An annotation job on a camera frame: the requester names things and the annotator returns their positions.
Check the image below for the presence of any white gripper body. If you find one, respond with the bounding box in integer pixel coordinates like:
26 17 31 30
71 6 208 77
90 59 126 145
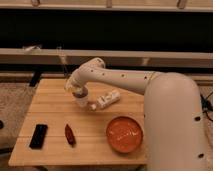
65 78 88 97

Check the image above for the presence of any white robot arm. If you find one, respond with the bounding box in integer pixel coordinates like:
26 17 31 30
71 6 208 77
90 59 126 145
65 58 208 171

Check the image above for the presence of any white ceramic cup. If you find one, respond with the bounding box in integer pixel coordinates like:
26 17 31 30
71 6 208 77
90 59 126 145
75 94 89 108

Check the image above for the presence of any white plastic bottle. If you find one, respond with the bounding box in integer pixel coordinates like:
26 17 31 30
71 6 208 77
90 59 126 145
89 90 121 111

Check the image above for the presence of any wooden table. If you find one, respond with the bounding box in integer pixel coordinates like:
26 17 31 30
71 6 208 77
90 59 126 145
9 79 146 166

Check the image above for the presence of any dark red pepper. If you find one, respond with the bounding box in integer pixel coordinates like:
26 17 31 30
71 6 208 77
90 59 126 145
65 125 76 146

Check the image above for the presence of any black rectangular block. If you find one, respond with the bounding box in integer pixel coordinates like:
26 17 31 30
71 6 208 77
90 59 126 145
29 124 48 149

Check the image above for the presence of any orange bowl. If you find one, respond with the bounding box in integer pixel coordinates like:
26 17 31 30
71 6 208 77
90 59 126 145
106 116 143 153

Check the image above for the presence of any grey metal rail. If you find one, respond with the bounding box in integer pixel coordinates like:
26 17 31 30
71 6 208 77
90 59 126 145
0 48 213 68

